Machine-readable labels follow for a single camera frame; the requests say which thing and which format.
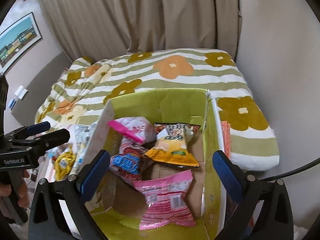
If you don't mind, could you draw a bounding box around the pink striped snack packet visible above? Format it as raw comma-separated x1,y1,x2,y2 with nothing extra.
133,170,196,230

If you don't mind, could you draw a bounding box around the framed houses picture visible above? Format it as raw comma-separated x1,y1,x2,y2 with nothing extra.
0,12,42,75

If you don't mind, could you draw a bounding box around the white wall switch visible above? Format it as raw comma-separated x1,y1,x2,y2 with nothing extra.
15,85,28,100

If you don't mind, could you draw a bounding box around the green cardboard box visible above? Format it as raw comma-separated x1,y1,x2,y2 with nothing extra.
86,88,226,239

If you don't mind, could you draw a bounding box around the yellow foil snack bag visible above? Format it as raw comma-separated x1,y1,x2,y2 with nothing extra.
54,145,76,181

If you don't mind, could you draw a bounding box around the beige curtain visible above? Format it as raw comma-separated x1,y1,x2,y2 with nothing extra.
38,0,241,60

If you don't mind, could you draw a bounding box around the person's left hand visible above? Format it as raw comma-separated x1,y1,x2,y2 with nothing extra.
1,170,30,208

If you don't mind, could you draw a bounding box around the red yellow potato chip bag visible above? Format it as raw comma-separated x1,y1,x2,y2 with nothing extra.
143,122,201,168

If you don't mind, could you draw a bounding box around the floral striped green quilt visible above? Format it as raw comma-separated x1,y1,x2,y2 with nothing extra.
35,48,280,171

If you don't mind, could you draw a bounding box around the pink white snack packet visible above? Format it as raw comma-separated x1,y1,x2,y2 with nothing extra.
108,116,157,145

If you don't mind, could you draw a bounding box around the white printed snack bag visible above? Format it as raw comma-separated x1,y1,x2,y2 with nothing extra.
69,122,97,175

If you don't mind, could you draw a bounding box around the red blue snack packet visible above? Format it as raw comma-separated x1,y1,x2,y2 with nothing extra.
108,137,148,186

